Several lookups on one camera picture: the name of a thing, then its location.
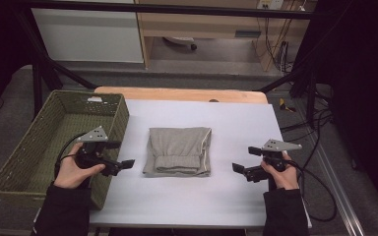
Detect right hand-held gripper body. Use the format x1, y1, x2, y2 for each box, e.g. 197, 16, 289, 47
243, 139, 303, 184

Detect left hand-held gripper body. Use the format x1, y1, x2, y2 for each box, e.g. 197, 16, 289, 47
75, 125, 121, 177

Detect grey pants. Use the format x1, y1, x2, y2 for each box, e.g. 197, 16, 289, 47
142, 126, 213, 178

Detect green woven basket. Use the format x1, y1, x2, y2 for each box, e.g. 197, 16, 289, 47
0, 89, 131, 211

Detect person's right hand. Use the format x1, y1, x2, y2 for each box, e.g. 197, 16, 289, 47
260, 151, 300, 191

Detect person's left hand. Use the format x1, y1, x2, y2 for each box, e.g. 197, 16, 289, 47
52, 142, 106, 190

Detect yellow and black tool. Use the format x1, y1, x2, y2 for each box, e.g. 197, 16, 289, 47
278, 97, 297, 114

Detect wooden table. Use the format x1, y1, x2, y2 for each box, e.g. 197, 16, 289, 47
94, 86, 269, 105

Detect white cabinet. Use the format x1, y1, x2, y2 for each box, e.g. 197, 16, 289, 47
31, 0, 145, 64

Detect dark curtain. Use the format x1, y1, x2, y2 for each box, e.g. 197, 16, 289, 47
308, 0, 378, 210
0, 0, 35, 121

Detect chair base with castor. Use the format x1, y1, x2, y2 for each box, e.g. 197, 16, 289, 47
161, 35, 199, 52

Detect wooden desk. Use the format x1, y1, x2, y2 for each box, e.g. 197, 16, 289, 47
133, 0, 318, 72

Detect white power strip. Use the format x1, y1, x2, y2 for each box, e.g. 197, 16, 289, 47
256, 0, 285, 11

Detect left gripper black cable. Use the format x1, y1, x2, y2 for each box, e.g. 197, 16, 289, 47
53, 132, 87, 180

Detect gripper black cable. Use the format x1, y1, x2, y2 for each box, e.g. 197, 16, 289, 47
53, 132, 87, 180
286, 159, 339, 223

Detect black floor cables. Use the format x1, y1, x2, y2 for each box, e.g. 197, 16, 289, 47
280, 92, 335, 165

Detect black metal frame stand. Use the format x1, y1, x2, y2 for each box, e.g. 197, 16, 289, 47
11, 9, 98, 116
258, 62, 319, 130

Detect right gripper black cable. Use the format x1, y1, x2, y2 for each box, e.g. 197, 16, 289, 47
286, 159, 339, 223

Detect aluminium rail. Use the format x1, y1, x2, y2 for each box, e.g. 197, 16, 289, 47
303, 127, 366, 236

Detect bundle of black cables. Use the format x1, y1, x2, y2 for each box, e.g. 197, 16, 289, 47
263, 14, 293, 75

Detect black metal frame bar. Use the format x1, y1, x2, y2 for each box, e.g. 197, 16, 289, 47
21, 0, 317, 21

